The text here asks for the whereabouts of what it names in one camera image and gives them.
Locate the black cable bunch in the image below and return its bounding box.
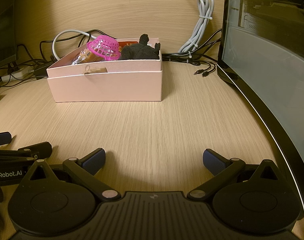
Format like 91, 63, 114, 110
162, 27, 223, 63

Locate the white label bread packet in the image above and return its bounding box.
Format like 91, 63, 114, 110
71, 49, 104, 66

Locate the grey bundled cable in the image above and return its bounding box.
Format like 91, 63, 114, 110
178, 0, 214, 53

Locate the white power adapter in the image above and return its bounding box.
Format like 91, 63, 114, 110
1, 67, 30, 82

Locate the black monitor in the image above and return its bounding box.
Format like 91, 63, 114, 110
0, 0, 19, 71

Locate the black power adapter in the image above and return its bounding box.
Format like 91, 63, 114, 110
33, 64, 53, 77

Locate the black audio jack cable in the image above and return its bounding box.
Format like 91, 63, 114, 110
164, 59, 218, 79

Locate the black cable tangle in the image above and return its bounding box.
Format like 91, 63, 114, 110
16, 39, 55, 68

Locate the black plush toy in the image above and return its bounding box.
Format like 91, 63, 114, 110
118, 34, 161, 61

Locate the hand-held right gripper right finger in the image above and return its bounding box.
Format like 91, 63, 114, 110
187, 149, 282, 202

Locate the pink cardboard box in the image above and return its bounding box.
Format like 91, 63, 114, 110
46, 37, 164, 103

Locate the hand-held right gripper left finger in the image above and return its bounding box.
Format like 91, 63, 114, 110
22, 148, 121, 202

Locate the white looped cable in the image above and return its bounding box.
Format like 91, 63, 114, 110
52, 29, 91, 61

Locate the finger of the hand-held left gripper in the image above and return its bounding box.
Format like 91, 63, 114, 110
0, 132, 12, 147
0, 142, 53, 163

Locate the pink plastic mesh basket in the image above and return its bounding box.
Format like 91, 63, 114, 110
86, 35, 120, 62

